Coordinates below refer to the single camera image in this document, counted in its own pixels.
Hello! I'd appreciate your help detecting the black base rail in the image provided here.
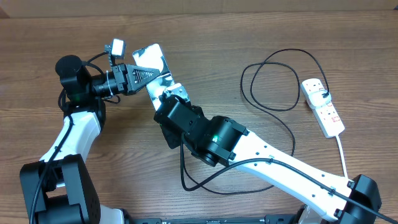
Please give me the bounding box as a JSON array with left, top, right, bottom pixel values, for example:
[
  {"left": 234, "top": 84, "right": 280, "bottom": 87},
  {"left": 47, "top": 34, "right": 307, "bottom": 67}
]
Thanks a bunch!
[{"left": 125, "top": 214, "right": 299, "bottom": 224}]

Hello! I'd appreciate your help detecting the white charger plug adapter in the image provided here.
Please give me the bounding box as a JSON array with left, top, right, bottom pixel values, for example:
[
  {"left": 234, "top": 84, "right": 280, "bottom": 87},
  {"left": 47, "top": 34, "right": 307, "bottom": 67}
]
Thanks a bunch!
[{"left": 307, "top": 90, "right": 331, "bottom": 109}]

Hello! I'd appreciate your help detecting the black Galaxy flip phone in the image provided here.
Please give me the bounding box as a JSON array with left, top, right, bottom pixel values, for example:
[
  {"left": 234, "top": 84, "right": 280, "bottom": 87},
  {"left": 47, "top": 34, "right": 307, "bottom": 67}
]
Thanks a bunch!
[{"left": 132, "top": 44, "right": 190, "bottom": 111}]

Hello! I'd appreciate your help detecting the white power strip cord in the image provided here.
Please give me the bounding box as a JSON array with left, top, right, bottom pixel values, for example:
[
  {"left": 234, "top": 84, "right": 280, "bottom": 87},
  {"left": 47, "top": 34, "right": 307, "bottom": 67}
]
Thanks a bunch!
[{"left": 335, "top": 135, "right": 351, "bottom": 180}]

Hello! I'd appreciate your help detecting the white power strip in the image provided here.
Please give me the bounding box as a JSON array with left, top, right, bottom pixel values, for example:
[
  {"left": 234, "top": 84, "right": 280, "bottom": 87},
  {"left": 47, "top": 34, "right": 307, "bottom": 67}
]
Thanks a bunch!
[{"left": 301, "top": 78, "right": 345, "bottom": 138}]

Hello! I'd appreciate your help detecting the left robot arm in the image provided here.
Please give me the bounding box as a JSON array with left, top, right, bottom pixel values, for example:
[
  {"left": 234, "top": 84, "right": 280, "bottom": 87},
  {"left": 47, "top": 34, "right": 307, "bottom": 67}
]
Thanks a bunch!
[{"left": 20, "top": 55, "right": 160, "bottom": 223}]

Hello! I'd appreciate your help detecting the brown cardboard backdrop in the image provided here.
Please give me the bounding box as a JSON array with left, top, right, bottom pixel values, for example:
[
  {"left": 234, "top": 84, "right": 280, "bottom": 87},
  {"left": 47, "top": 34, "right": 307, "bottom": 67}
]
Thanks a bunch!
[{"left": 1, "top": 0, "right": 397, "bottom": 19}]

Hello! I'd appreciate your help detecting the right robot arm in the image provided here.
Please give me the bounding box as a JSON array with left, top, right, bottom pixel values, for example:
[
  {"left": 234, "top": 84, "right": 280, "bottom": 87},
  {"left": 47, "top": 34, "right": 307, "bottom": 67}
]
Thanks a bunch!
[{"left": 154, "top": 95, "right": 381, "bottom": 223}]

